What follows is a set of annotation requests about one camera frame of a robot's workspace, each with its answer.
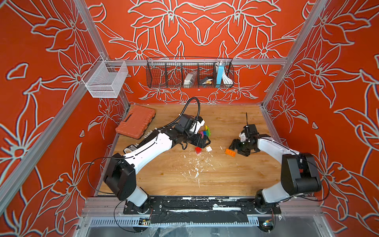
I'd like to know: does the red lego brick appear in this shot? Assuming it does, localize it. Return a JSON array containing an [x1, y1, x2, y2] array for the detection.
[[194, 147, 202, 155]]

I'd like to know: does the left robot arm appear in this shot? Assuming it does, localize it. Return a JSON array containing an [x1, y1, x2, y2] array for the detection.
[[104, 127, 211, 212]]

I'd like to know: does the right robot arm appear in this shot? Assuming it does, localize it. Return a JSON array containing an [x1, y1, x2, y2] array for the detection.
[[229, 134, 322, 211]]

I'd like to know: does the orange lego brick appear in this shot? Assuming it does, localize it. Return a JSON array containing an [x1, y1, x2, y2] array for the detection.
[[225, 149, 236, 157]]

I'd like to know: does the black handheld tool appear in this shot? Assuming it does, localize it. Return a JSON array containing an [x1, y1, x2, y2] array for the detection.
[[123, 129, 158, 154]]

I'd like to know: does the black item in basket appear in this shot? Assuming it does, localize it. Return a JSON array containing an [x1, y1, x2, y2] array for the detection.
[[199, 77, 214, 86]]

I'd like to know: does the grey packet in basket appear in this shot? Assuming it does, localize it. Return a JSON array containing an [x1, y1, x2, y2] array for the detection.
[[183, 72, 197, 88]]

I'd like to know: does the orange tool case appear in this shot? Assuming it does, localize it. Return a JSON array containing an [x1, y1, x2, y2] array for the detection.
[[115, 105, 156, 139]]

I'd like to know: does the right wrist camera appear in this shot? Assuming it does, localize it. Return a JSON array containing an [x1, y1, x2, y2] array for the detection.
[[239, 124, 260, 143]]

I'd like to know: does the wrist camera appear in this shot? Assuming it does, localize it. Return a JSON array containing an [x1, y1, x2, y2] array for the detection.
[[239, 124, 260, 143], [174, 114, 205, 134]]

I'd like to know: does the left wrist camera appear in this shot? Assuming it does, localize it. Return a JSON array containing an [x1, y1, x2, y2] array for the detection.
[[174, 114, 205, 134]]

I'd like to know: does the white cable bundle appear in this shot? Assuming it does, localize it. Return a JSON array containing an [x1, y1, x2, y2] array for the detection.
[[222, 71, 235, 87]]

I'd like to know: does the black wire basket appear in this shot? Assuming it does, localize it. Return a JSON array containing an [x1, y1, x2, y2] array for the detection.
[[146, 57, 235, 89]]

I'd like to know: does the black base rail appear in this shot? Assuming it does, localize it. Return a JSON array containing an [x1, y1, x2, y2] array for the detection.
[[141, 196, 281, 224]]

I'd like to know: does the white wire basket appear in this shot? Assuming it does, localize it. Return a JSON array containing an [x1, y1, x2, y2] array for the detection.
[[83, 60, 129, 98]]

